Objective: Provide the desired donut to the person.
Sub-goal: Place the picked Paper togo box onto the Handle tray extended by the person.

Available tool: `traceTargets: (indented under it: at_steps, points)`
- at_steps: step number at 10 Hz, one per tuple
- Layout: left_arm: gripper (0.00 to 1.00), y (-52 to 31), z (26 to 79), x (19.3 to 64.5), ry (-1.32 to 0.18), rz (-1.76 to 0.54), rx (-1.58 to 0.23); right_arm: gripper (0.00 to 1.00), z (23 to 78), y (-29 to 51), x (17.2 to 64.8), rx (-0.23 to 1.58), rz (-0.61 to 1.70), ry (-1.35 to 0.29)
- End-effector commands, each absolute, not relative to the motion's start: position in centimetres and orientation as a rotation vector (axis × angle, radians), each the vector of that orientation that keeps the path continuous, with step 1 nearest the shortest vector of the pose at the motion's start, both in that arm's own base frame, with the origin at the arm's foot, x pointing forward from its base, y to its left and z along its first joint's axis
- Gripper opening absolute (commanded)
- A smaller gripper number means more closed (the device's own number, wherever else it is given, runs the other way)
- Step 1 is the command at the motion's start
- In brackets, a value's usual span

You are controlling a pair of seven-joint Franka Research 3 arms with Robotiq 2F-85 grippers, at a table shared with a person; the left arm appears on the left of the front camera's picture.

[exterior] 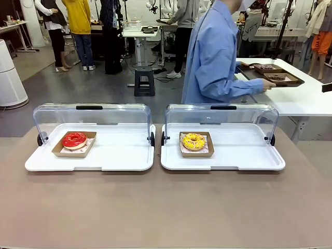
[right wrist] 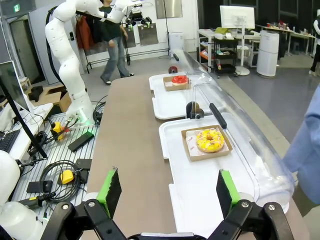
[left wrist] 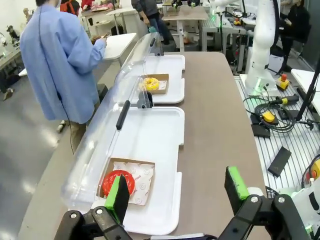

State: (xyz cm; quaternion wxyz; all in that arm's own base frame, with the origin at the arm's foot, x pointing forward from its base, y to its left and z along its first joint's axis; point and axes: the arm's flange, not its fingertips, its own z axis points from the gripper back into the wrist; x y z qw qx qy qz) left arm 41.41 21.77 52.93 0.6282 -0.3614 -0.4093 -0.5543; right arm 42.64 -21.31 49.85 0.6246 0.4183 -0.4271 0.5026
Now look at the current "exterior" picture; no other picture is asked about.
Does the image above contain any cardboard box of chocolate donut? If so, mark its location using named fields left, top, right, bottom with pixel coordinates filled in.
left=263, top=72, right=299, bottom=85

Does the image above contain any cardboard box of sprinkled donut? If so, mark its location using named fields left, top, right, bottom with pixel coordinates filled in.
left=253, top=63, right=284, bottom=74

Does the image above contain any dark brown serving tray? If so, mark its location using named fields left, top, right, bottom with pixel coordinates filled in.
left=236, top=61, right=306, bottom=89

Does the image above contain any person's right forearm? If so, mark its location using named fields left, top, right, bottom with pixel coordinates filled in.
left=204, top=78, right=265, bottom=99

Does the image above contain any person in blue shirt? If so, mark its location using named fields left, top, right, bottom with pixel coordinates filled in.
left=181, top=0, right=277, bottom=105

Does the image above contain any yellow glazed donut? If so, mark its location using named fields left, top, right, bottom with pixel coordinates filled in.
left=182, top=132, right=208, bottom=151

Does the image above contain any cardboard box of yellow donut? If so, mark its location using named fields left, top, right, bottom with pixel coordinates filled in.
left=179, top=131, right=215, bottom=158

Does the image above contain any person in grey top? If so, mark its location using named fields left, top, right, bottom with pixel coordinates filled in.
left=165, top=0, right=201, bottom=79

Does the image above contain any person in dark plaid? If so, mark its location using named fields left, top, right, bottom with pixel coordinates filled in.
left=100, top=0, right=125, bottom=75

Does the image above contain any person in yellow shirt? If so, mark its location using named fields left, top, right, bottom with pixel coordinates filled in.
left=61, top=0, right=96, bottom=71

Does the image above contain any cardboard box of red donut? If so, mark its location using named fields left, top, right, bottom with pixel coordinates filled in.
left=51, top=131, right=98, bottom=158

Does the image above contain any person in black vest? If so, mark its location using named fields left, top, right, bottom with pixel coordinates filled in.
left=34, top=0, right=73, bottom=73

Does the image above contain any person's right hand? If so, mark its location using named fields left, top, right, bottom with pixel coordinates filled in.
left=261, top=78, right=277, bottom=91

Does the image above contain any large white side table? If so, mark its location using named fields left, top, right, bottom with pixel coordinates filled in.
left=234, top=57, right=332, bottom=143

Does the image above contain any mannequin with orange shorts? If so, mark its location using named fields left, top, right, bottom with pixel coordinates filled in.
left=302, top=0, right=332, bottom=80

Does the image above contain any black tripod pole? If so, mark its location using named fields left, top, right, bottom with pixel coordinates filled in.
left=271, top=0, right=295, bottom=61

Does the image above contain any white background workbench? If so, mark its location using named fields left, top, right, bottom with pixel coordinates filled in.
left=236, top=20, right=299, bottom=57

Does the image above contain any clear plastic display lid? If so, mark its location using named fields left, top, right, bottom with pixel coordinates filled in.
left=164, top=103, right=280, bottom=146
left=33, top=103, right=152, bottom=146

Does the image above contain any figure with grey apron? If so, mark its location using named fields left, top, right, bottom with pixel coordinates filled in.
left=240, top=0, right=270, bottom=58

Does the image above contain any white display tray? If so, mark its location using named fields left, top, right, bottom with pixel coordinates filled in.
left=160, top=123, right=286, bottom=171
left=25, top=123, right=156, bottom=172

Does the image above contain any white printed paper liner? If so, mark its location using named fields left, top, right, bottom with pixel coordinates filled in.
left=181, top=132, right=210, bottom=154
left=61, top=137, right=94, bottom=154

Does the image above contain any black plastic step stool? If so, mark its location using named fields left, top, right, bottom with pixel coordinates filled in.
left=133, top=65, right=156, bottom=98

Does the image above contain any white round column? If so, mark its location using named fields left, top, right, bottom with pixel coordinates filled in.
left=20, top=0, right=46, bottom=48

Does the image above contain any white air purifier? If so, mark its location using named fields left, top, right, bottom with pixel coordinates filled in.
left=0, top=38, right=29, bottom=107

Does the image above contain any white desk with clutter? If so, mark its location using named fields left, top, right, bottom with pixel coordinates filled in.
left=0, top=15, right=37, bottom=54

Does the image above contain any white desk with wire basket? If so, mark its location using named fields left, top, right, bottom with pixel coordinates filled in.
left=121, top=19, right=160, bottom=67

